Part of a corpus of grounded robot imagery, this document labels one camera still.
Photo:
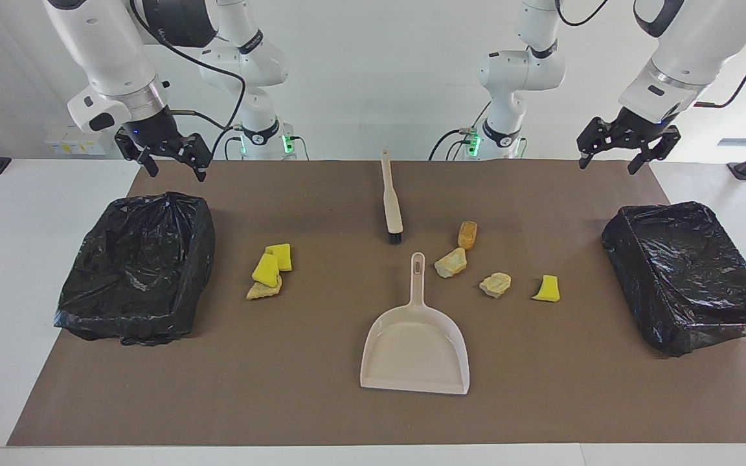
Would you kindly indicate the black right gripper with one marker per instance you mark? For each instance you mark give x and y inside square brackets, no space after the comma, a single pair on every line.
[156,136]

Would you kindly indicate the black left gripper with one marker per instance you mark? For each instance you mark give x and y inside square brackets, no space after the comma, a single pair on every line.
[638,133]

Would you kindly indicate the yellow sponge block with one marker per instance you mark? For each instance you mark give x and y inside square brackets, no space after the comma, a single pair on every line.
[265,270]
[281,257]

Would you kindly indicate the yellow sponge wedge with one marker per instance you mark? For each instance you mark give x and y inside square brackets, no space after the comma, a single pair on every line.
[548,290]

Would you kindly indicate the small beige crumbly foam piece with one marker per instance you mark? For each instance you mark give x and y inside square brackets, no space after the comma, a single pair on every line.
[261,292]

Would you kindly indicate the brown bread shaped foam piece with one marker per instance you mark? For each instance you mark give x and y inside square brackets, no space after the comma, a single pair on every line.
[467,235]

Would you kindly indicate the yellowish beige foam chunk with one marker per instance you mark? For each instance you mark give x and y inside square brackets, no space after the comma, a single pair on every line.
[495,284]

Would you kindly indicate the pale beige foam chunk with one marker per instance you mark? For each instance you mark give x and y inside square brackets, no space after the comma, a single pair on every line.
[451,263]

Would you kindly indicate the beige plastic dustpan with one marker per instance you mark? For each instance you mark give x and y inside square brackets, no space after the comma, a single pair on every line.
[415,349]

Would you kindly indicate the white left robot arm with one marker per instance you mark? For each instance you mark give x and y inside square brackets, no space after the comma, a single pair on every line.
[690,45]

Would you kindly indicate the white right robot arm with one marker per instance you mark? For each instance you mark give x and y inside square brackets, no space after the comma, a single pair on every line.
[107,45]

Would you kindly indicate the black bag lined bin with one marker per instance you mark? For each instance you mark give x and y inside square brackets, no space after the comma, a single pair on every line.
[684,272]
[133,272]

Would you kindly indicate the white box with yellow label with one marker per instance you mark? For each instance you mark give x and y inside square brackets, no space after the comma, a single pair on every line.
[75,141]

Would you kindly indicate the brown table mat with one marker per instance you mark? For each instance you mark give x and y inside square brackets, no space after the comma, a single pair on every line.
[321,401]

